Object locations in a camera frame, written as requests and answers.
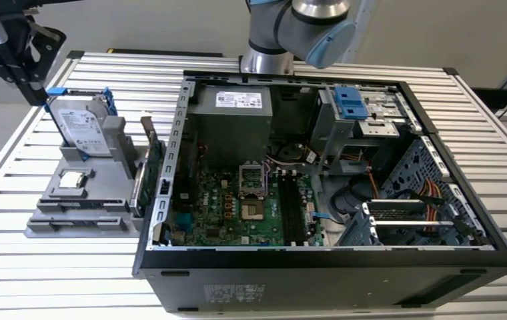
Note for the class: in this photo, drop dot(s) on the hard disk in blue carrier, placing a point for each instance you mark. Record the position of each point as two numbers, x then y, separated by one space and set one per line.
80 126

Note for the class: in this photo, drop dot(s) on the grey parts rack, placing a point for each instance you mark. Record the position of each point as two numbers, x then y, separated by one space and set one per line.
102 180

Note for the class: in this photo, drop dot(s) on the green motherboard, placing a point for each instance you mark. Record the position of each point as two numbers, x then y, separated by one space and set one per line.
208 213

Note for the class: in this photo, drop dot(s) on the grey power supply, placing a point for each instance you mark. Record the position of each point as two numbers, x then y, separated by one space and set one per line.
231 133

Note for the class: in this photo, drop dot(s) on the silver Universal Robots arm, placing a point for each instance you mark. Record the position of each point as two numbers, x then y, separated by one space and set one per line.
281 30

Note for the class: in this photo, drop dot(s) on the green graphics card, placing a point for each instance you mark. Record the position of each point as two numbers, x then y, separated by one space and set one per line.
148 180

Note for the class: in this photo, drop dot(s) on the silver metal drive cage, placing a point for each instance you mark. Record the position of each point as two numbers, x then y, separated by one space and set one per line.
378 128

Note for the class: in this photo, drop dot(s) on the CPU socket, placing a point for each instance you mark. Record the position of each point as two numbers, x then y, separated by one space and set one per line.
254 210

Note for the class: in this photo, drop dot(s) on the blue plastic drive latch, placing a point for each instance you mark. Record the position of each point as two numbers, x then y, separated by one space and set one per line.
347 100

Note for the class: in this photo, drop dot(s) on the black cooler fan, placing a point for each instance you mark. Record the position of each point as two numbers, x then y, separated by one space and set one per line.
287 152

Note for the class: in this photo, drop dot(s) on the thin locking lever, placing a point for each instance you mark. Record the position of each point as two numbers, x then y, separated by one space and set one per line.
266 181

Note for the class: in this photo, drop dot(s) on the black RAM slot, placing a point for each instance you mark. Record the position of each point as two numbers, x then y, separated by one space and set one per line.
289 206
299 206

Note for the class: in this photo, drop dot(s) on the grey disk bay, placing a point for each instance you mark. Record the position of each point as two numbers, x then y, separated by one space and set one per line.
395 208

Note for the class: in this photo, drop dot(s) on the blue expansion slot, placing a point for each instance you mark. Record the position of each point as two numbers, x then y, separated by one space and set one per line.
183 222

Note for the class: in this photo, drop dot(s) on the black PC case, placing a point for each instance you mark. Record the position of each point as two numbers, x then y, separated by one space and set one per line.
325 286

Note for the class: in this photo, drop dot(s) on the blue RAM stick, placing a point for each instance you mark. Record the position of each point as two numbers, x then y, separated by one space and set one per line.
80 220

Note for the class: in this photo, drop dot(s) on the silver CPU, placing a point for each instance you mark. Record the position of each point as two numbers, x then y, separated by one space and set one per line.
71 180

